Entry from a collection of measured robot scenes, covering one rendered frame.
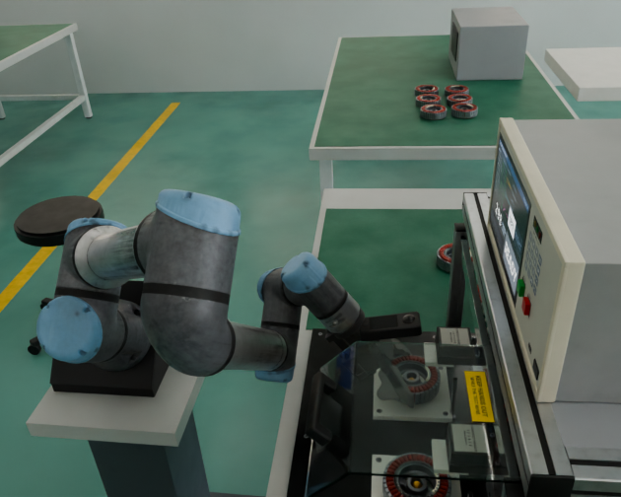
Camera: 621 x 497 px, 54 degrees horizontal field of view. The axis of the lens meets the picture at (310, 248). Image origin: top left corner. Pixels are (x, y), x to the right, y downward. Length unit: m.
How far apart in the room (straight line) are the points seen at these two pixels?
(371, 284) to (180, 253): 0.89
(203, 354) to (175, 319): 0.07
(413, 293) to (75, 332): 0.83
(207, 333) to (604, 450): 0.49
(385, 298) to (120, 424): 0.69
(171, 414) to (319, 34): 4.55
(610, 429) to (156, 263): 0.58
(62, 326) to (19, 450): 1.34
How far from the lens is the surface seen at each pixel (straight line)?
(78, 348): 1.17
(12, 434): 2.55
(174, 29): 5.79
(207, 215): 0.80
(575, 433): 0.80
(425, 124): 2.66
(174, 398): 1.36
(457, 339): 1.19
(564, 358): 0.78
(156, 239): 0.82
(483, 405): 0.87
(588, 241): 0.75
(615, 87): 1.68
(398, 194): 2.07
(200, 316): 0.79
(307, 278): 1.08
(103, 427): 1.35
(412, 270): 1.68
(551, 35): 5.71
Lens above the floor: 1.68
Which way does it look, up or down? 32 degrees down
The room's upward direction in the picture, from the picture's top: 3 degrees counter-clockwise
